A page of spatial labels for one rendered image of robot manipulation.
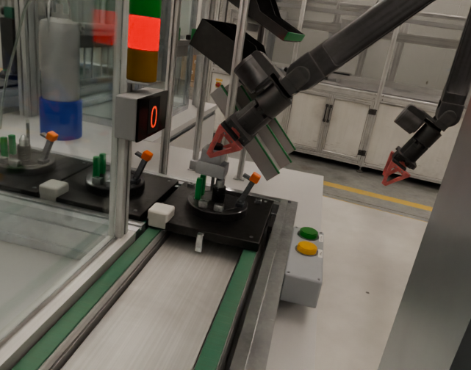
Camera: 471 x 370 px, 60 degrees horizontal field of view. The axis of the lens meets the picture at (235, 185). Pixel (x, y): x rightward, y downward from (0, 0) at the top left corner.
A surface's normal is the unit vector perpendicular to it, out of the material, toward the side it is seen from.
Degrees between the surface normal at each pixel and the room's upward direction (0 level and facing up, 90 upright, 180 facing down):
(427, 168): 89
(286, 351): 0
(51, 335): 0
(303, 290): 90
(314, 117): 90
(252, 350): 0
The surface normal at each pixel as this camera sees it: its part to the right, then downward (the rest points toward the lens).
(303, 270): 0.14, -0.92
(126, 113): -0.22, 0.33
